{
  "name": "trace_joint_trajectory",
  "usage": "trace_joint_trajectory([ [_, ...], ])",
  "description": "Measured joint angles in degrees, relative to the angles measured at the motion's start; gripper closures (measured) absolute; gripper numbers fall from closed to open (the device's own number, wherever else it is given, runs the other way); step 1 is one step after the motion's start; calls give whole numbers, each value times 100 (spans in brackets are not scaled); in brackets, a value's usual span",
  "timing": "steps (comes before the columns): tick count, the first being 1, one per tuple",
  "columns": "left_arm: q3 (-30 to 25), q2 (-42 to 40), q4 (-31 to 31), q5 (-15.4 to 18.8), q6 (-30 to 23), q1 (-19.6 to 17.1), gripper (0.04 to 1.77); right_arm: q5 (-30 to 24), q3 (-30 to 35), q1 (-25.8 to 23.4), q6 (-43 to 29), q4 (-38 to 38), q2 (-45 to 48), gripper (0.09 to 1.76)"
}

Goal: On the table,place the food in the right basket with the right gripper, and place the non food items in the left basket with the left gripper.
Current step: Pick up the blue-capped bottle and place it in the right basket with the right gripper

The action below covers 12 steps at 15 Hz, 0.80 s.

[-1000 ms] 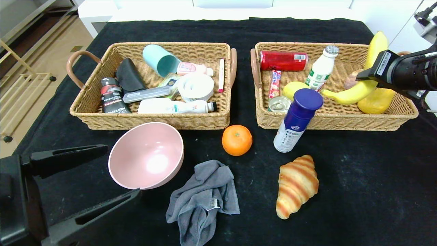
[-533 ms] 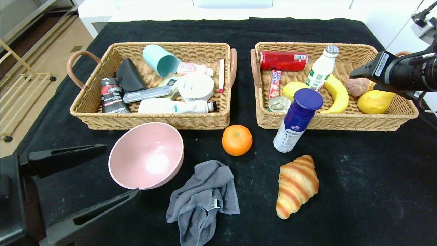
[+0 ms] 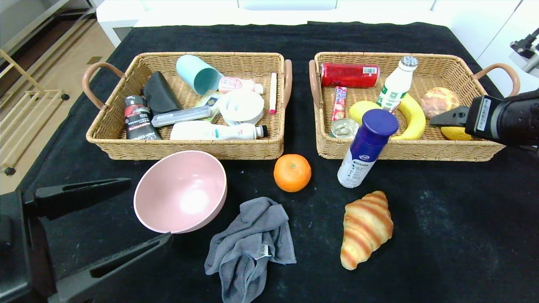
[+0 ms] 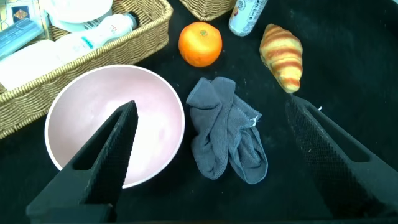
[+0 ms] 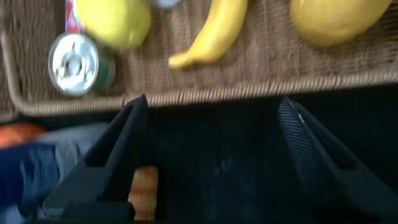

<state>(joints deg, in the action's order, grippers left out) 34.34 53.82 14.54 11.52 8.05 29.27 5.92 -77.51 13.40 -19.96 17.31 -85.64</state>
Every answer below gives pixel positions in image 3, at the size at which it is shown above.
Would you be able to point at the black red bottle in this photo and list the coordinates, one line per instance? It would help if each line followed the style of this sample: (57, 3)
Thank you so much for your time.
(139, 122)

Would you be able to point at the pink white stick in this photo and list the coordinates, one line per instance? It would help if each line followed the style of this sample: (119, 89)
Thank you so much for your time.
(273, 92)

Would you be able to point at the yellow banana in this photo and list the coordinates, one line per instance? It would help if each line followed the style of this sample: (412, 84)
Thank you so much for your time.
(414, 118)

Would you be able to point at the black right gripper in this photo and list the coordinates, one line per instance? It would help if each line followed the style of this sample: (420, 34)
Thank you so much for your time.
(481, 115)

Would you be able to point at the pink white small bottle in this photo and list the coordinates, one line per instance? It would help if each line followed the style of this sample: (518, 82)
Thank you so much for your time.
(236, 84)

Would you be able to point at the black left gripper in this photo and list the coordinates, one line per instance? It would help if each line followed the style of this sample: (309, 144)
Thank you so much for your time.
(17, 246)

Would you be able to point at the grey cloth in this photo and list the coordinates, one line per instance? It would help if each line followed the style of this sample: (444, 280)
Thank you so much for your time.
(252, 235)

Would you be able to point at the white bottle blue cap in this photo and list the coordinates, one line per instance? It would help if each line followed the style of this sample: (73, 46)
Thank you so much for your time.
(364, 151)

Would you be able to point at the yellow lemon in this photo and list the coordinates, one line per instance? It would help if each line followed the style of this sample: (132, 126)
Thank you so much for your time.
(362, 110)

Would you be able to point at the grey rectangular case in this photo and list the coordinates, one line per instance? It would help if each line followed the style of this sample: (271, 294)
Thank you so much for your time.
(181, 116)

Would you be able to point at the orange mandarin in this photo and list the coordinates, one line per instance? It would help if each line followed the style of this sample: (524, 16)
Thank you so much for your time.
(292, 172)

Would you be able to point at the teal cup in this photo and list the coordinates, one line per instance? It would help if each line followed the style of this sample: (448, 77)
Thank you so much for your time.
(200, 75)

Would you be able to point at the black pouch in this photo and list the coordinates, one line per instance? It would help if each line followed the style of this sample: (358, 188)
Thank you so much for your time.
(160, 94)

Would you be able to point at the red candy pack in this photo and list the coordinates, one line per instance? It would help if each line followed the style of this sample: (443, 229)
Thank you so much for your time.
(339, 103)

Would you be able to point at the round bread bun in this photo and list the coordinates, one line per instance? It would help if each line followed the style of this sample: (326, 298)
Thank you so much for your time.
(440, 101)

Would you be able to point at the wooden shelf unit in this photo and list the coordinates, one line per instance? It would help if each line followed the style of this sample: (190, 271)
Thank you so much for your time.
(33, 21)

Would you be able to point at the black tablecloth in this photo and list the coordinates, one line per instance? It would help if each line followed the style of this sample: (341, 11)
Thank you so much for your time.
(442, 235)

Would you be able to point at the pink bowl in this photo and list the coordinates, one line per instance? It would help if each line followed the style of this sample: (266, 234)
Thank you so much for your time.
(181, 193)

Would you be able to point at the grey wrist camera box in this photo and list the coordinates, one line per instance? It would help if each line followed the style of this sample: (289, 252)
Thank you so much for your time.
(532, 65)

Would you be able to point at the red drink can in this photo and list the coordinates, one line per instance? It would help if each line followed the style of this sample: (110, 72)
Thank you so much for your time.
(345, 75)

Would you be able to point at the white bottle silver cap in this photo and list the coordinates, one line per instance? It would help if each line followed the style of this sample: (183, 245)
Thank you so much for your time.
(396, 88)

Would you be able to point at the striped croissant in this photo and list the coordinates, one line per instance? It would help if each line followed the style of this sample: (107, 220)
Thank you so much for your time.
(366, 227)

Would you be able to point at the silver tin can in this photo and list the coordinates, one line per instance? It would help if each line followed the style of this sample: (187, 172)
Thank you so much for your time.
(343, 128)

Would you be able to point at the white bottle black cap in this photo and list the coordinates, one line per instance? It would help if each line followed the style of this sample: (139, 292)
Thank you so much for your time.
(202, 131)

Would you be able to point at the white round container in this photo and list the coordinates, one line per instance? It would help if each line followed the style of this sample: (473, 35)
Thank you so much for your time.
(242, 107)

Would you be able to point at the beige wooden rack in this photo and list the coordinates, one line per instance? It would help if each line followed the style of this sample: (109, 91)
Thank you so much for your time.
(25, 113)

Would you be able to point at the yellow mango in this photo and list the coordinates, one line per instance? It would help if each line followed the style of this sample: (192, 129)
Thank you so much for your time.
(455, 134)

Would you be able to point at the wicker basket with food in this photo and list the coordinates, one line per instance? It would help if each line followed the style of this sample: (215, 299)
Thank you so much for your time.
(421, 149)

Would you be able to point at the wicker basket with toiletries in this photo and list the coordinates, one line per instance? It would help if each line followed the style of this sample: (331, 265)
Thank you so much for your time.
(189, 147)

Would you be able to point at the white cabinet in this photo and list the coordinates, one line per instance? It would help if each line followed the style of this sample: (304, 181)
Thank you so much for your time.
(210, 12)

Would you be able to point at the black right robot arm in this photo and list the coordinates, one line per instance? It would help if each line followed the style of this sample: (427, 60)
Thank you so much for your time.
(522, 122)

